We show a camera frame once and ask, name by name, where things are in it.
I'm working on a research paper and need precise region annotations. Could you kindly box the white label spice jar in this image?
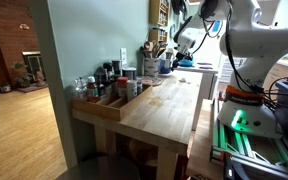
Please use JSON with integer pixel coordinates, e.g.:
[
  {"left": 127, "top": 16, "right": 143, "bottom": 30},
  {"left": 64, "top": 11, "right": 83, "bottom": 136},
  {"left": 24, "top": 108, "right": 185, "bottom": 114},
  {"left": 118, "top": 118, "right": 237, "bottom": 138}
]
[{"left": 126, "top": 79, "right": 139, "bottom": 102}]

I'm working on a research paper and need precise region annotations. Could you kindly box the white refrigerator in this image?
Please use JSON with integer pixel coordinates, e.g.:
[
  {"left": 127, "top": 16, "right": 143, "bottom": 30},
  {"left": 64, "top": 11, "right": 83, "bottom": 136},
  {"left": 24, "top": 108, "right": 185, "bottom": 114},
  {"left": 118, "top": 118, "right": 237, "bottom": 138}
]
[{"left": 183, "top": 13, "right": 232, "bottom": 68}]

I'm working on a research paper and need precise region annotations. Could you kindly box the small wall ornament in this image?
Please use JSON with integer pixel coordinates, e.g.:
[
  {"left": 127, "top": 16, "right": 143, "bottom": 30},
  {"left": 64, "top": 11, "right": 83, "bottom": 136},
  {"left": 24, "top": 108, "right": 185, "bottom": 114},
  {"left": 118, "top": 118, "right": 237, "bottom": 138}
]
[{"left": 18, "top": 23, "right": 31, "bottom": 31}]

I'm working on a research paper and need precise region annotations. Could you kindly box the colourful patterned trivet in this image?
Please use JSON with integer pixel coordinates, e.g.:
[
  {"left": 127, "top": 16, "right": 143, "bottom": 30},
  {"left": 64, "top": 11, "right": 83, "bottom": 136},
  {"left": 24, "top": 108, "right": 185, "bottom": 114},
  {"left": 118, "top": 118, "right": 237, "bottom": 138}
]
[{"left": 138, "top": 75, "right": 165, "bottom": 87}]

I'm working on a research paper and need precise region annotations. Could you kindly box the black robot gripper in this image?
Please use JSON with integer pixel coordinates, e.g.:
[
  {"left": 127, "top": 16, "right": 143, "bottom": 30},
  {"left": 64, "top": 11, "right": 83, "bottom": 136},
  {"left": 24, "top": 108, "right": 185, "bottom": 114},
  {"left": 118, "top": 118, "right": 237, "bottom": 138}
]
[{"left": 171, "top": 46, "right": 190, "bottom": 71}]

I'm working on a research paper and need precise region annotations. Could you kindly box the small black container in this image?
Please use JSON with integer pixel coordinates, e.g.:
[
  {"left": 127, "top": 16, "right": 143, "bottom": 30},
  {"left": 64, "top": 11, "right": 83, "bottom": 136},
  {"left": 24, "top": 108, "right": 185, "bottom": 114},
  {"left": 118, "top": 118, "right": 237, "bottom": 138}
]
[{"left": 122, "top": 67, "right": 138, "bottom": 81}]

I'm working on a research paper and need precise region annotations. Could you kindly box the metal ladle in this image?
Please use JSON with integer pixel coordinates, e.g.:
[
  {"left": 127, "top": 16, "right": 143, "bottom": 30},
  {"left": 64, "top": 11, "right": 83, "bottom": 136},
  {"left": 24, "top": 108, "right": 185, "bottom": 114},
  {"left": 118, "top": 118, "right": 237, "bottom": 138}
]
[{"left": 158, "top": 42, "right": 169, "bottom": 57}]

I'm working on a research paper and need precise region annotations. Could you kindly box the wooden spatula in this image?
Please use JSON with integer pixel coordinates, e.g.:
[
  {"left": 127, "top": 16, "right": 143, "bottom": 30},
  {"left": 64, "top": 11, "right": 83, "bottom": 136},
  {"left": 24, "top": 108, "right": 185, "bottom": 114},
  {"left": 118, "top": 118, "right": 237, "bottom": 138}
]
[{"left": 152, "top": 39, "right": 161, "bottom": 59}]

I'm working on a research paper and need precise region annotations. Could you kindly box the wooden bowl under table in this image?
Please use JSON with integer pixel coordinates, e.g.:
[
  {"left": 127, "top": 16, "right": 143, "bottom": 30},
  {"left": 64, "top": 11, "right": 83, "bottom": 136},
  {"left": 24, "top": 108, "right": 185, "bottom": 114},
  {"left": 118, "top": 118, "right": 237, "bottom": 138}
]
[{"left": 127, "top": 137, "right": 159, "bottom": 168}]

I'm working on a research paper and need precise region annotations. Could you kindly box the small brown figurine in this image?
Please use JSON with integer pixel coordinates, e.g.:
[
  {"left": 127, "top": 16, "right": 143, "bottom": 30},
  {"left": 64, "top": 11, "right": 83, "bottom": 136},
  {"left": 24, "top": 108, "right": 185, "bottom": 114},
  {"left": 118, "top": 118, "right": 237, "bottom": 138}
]
[{"left": 35, "top": 70, "right": 49, "bottom": 88}]

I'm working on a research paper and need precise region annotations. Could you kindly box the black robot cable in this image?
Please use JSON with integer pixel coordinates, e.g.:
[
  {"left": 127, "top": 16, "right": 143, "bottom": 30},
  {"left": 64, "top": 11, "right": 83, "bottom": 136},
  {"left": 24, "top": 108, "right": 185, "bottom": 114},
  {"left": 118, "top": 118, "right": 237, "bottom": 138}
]
[{"left": 199, "top": 0, "right": 262, "bottom": 94}]

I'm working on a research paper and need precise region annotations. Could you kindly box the wooden spice tray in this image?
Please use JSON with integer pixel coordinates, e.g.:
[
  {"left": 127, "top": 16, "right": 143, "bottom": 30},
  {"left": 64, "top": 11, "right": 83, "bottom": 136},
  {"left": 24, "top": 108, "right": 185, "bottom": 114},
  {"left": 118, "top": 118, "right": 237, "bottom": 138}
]
[{"left": 71, "top": 84, "right": 154, "bottom": 122}]

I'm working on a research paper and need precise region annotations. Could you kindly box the small glass spice jar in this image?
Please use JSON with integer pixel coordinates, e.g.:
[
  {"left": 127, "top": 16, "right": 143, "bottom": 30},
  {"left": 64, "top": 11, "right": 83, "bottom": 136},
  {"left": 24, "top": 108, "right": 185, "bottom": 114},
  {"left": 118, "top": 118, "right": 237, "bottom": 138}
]
[{"left": 136, "top": 81, "right": 144, "bottom": 96}]

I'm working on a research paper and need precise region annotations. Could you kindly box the white red patterned utensil crock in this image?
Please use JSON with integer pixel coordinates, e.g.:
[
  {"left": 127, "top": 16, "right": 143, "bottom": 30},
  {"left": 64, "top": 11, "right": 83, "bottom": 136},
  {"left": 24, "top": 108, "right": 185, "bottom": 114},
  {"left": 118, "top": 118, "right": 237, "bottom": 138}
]
[{"left": 143, "top": 57, "right": 161, "bottom": 79}]

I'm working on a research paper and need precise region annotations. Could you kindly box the black grinder with silver band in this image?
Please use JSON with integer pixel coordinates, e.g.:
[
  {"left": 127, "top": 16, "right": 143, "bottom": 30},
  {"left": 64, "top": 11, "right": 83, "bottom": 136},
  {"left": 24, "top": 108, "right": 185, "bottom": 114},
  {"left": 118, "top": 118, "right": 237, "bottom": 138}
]
[{"left": 111, "top": 59, "right": 124, "bottom": 77}]

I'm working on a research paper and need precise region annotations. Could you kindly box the black pepper grinder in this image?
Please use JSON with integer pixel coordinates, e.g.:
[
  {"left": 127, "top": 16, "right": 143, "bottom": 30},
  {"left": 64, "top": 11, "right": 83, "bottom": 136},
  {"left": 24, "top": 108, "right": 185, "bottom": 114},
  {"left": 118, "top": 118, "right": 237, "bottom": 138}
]
[{"left": 102, "top": 61, "right": 115, "bottom": 80}]

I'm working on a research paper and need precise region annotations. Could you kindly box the light wood drawer cabinet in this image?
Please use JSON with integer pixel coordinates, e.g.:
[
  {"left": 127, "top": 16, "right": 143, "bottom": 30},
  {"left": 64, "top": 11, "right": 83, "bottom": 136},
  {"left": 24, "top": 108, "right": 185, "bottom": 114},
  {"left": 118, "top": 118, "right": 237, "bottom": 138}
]
[{"left": 267, "top": 59, "right": 288, "bottom": 92}]

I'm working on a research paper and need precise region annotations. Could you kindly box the white wall outlet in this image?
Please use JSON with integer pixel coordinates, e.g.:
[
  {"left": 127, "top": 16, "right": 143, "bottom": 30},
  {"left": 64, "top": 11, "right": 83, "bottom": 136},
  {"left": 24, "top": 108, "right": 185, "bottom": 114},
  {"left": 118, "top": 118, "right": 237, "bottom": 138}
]
[{"left": 119, "top": 47, "right": 128, "bottom": 66}]

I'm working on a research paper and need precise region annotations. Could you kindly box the dark fireplace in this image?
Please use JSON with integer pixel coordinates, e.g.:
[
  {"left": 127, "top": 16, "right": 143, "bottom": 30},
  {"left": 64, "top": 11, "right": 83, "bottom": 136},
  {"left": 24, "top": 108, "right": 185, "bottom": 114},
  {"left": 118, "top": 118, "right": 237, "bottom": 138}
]
[{"left": 21, "top": 50, "right": 46, "bottom": 82}]

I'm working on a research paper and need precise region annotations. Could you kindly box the small white pot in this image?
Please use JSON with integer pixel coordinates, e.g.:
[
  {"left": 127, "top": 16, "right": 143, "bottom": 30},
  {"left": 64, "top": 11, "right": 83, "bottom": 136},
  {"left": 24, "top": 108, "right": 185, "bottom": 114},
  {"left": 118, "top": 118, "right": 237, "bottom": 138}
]
[{"left": 0, "top": 81, "right": 13, "bottom": 94}]

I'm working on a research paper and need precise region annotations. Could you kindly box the dark glass bottle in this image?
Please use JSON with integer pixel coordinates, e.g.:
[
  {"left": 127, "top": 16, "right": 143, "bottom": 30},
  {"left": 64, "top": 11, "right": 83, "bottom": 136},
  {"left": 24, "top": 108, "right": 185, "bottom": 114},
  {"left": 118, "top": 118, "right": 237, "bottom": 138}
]
[{"left": 96, "top": 68, "right": 107, "bottom": 100}]

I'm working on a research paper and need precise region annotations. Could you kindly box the green potted plant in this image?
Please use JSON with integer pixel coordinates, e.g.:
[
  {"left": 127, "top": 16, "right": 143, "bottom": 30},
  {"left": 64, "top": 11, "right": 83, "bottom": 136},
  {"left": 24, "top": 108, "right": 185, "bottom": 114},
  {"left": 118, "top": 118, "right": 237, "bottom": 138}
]
[{"left": 10, "top": 61, "right": 36, "bottom": 89}]

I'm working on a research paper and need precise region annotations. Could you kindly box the red sauce bottle white cap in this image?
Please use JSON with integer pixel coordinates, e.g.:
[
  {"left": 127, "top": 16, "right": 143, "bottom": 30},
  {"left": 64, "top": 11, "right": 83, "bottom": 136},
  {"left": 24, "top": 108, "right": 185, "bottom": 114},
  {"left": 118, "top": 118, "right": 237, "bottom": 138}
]
[{"left": 86, "top": 75, "right": 100, "bottom": 103}]

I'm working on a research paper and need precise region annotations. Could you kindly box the aluminium rail frame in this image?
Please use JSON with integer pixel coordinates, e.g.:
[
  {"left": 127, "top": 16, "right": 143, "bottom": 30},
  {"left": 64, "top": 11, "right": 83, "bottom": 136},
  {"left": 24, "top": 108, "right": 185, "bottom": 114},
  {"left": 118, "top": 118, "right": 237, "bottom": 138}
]
[{"left": 209, "top": 98, "right": 288, "bottom": 179}]

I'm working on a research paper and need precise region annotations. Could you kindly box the red cap spice jar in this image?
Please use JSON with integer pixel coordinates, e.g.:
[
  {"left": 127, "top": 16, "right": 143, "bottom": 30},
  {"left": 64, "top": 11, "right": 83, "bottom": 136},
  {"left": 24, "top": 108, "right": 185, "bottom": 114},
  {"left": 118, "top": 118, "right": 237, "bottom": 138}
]
[{"left": 116, "top": 76, "right": 130, "bottom": 99}]

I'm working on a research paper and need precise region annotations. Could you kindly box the wooden spoon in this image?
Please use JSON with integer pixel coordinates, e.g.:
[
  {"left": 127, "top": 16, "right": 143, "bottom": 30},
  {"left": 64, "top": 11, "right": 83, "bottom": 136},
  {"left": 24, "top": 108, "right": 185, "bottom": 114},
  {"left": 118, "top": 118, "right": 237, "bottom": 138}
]
[{"left": 144, "top": 41, "right": 154, "bottom": 52}]

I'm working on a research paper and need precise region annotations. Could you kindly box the blue kettle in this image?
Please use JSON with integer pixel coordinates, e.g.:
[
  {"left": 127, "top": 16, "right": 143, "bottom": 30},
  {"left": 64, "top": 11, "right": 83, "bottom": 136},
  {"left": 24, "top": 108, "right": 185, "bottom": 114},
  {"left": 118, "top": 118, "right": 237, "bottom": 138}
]
[{"left": 178, "top": 57, "right": 195, "bottom": 68}]

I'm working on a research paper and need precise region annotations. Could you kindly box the black base cable bundle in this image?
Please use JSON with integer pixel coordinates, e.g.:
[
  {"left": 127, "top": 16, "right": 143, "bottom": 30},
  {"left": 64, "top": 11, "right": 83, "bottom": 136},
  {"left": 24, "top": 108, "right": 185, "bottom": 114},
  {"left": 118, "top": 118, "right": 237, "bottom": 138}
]
[{"left": 259, "top": 75, "right": 288, "bottom": 113}]

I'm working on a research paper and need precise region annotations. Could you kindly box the wooden robot platform board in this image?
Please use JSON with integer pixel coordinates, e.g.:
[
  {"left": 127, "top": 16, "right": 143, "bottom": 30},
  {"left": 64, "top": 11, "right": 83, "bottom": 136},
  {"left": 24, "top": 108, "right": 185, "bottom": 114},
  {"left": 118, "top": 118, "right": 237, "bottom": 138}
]
[{"left": 185, "top": 98, "right": 226, "bottom": 180}]

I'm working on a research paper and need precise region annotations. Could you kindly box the clear glass bottle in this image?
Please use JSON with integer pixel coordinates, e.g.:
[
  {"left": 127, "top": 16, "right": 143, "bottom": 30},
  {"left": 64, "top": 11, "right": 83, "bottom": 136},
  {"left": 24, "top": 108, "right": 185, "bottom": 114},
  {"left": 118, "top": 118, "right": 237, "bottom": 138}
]
[{"left": 73, "top": 77, "right": 88, "bottom": 100}]

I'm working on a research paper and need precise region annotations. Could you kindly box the wooden wall spice rack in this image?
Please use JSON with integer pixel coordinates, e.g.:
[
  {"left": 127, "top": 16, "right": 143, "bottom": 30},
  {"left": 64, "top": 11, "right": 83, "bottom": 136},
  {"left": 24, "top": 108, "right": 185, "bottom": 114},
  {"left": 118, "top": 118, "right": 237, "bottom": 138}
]
[{"left": 148, "top": 0, "right": 171, "bottom": 44}]

